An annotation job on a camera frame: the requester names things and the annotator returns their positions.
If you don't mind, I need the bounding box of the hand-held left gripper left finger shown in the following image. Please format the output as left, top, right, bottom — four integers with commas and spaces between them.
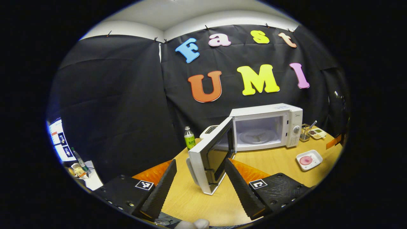
92, 159, 177, 222

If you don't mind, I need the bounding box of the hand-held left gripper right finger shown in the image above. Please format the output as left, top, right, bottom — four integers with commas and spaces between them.
224, 158, 314, 220

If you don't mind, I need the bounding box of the white plate of pink food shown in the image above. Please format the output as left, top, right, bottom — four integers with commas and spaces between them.
296, 149, 323, 171

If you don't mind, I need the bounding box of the white microwave oven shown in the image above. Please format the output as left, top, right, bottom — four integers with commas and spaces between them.
186, 103, 303, 195

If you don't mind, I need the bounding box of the divided white tray of beans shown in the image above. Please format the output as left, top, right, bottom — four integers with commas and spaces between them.
309, 128, 327, 140

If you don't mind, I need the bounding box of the metal mesh container with spoon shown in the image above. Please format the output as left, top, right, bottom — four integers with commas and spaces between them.
300, 120, 318, 142

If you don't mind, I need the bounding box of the green label drink bottle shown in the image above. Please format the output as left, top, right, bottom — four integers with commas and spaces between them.
184, 126, 196, 151

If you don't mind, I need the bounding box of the green marker pen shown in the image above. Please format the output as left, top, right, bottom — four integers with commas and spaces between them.
71, 147, 91, 174

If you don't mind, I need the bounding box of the small beige desk object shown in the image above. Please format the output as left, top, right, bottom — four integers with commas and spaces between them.
68, 163, 88, 178

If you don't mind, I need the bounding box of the black backdrop cloth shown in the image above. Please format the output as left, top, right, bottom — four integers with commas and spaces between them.
46, 24, 350, 185

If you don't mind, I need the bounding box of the computer monitor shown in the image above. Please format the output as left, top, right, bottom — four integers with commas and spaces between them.
48, 118, 77, 163

